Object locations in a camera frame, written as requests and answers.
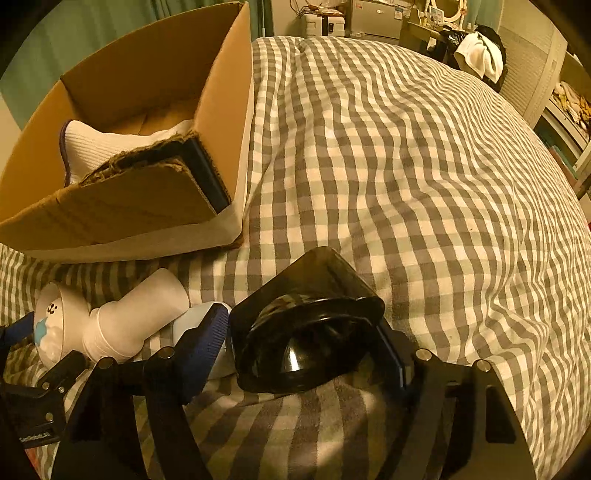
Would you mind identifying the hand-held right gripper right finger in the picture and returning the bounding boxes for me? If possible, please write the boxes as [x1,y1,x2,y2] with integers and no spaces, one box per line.
[376,318,537,480]

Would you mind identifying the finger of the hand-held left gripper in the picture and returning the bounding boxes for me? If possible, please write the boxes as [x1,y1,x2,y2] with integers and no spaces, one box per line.
[0,311,38,354]
[36,350,92,401]

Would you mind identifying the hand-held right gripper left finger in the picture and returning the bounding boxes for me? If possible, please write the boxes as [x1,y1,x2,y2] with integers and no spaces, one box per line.
[51,305,232,480]

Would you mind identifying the white round toy blue print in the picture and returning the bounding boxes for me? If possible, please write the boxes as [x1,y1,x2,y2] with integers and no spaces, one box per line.
[33,282,92,370]

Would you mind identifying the black glossy plastic container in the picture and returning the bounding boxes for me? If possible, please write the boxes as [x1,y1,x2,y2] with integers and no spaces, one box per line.
[228,246,407,394]

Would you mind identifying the cardboard box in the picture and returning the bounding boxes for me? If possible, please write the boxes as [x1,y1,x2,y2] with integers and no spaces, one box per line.
[0,1,256,264]

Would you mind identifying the white plastic bottle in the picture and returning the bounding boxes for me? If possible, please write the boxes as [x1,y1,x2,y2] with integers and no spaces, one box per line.
[82,268,191,363]

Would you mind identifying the grey checked blanket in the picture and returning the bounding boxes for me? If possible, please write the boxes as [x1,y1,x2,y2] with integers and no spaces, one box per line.
[0,36,591,480]

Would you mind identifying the dark flat case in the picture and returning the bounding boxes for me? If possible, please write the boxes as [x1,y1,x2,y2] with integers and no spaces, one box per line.
[178,137,232,215]

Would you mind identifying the white ribbed sock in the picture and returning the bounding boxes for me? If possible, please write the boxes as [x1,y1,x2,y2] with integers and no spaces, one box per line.
[59,119,195,188]

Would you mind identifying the white shelf unit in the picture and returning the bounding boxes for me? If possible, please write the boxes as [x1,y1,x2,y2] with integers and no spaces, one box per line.
[534,53,591,201]

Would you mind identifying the white garment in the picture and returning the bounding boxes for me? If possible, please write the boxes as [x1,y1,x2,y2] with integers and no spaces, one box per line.
[454,32,505,83]

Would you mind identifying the wooden dresser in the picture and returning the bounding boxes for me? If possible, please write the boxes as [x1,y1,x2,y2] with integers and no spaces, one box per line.
[399,9,455,63]

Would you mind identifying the white ribbed cabinet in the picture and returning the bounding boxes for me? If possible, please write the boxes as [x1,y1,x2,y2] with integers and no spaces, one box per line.
[498,4,570,131]

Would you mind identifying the white storage box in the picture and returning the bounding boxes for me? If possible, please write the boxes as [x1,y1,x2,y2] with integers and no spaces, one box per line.
[302,11,347,38]

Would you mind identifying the black chair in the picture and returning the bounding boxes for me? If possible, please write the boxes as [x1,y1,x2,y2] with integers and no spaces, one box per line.
[438,25,509,95]

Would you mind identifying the round mirror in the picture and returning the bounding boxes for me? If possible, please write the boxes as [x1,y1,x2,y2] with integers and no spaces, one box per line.
[424,0,468,27]

